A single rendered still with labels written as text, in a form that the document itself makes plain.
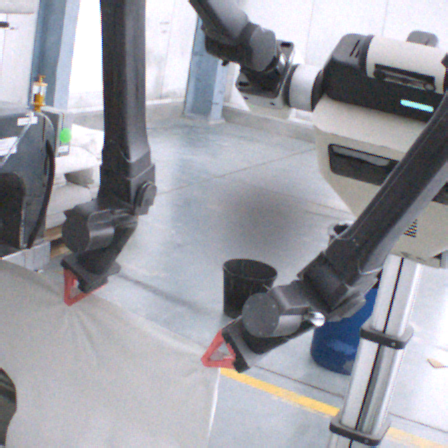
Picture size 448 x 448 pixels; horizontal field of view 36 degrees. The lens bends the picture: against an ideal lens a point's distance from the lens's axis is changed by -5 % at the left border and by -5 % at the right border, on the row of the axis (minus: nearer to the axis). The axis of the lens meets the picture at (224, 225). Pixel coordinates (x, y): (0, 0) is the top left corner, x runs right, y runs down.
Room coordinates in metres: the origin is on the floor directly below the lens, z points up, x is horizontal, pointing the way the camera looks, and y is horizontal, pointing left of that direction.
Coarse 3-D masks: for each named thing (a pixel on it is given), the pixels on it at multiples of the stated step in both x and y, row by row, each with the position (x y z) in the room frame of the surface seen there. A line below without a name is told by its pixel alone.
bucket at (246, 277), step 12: (228, 264) 3.60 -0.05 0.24; (240, 264) 3.65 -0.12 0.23; (252, 264) 3.66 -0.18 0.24; (264, 264) 3.65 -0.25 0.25; (228, 276) 3.44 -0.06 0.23; (240, 276) 3.39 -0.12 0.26; (252, 276) 3.65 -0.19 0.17; (264, 276) 3.63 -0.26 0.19; (276, 276) 3.48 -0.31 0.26; (228, 288) 3.44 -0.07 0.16; (240, 288) 3.40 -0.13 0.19; (252, 288) 3.39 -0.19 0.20; (264, 288) 3.42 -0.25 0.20; (228, 300) 3.45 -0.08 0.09; (240, 300) 3.41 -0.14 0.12; (228, 312) 3.45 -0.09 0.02; (240, 312) 3.42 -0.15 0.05
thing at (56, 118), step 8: (48, 112) 1.33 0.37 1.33; (56, 112) 1.32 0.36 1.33; (64, 112) 1.33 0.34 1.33; (72, 112) 1.35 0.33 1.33; (56, 120) 1.32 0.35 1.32; (64, 120) 1.33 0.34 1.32; (72, 120) 1.35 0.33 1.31; (56, 128) 1.31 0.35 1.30; (56, 136) 1.31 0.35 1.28; (56, 144) 1.31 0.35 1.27; (64, 144) 1.34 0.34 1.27; (56, 152) 1.32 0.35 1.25; (64, 152) 1.34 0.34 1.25
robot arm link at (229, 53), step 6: (222, 42) 1.22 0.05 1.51; (222, 48) 1.22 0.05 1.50; (228, 48) 1.21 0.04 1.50; (234, 48) 1.21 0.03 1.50; (240, 48) 1.20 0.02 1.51; (222, 54) 1.23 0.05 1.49; (228, 54) 1.22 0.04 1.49; (234, 54) 1.21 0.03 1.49; (240, 54) 1.20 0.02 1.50; (228, 60) 1.24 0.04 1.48; (234, 60) 1.22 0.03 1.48; (240, 60) 1.21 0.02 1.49; (240, 66) 1.23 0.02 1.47; (246, 66) 1.22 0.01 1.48; (246, 72) 1.23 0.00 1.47
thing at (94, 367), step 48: (0, 288) 1.14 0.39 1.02; (48, 288) 1.10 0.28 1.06; (0, 336) 1.14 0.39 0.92; (48, 336) 1.10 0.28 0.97; (96, 336) 1.06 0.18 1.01; (144, 336) 1.00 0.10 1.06; (48, 384) 1.09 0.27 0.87; (96, 384) 1.05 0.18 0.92; (144, 384) 0.99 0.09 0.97; (192, 384) 0.95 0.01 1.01; (48, 432) 1.02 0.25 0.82; (96, 432) 1.01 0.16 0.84; (144, 432) 0.98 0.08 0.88; (192, 432) 0.94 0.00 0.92
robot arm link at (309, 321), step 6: (306, 312) 0.86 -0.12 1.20; (306, 318) 0.85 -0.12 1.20; (312, 318) 0.86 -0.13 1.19; (318, 318) 0.87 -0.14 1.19; (324, 318) 0.89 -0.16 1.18; (300, 324) 0.86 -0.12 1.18; (306, 324) 0.86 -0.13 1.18; (312, 324) 0.86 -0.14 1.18; (318, 324) 0.87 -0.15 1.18; (300, 330) 0.87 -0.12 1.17; (306, 330) 0.87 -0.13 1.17; (288, 336) 0.87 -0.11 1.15; (294, 336) 0.88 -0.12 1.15
